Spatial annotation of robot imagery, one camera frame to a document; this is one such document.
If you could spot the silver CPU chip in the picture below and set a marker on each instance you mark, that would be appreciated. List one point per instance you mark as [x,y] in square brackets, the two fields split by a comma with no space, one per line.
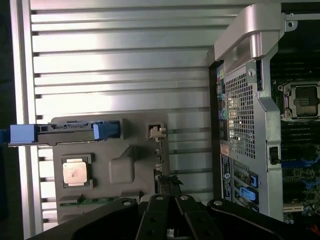
[74,171]

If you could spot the grey open PC case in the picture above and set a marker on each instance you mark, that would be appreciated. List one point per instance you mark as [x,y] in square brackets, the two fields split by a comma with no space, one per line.
[262,112]

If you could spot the hard disk in blue caddy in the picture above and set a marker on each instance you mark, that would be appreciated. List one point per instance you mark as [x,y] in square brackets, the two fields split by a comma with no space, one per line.
[65,133]

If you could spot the green motherboard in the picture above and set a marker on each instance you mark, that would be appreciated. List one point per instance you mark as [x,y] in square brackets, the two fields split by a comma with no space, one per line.
[300,155]

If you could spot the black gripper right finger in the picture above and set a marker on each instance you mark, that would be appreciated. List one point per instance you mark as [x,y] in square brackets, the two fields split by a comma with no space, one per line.
[225,220]

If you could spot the silver CPU socket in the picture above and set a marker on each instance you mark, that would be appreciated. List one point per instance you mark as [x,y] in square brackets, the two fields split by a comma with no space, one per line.
[302,100]

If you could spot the blue expansion slot latch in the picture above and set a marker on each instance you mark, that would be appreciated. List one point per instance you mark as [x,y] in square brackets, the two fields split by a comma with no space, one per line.
[248,194]
[254,181]

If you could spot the grey parts rack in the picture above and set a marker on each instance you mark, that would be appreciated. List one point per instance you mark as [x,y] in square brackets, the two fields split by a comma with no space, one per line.
[140,170]

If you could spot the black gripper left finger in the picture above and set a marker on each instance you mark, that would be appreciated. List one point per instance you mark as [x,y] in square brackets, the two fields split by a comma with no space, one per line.
[107,217]

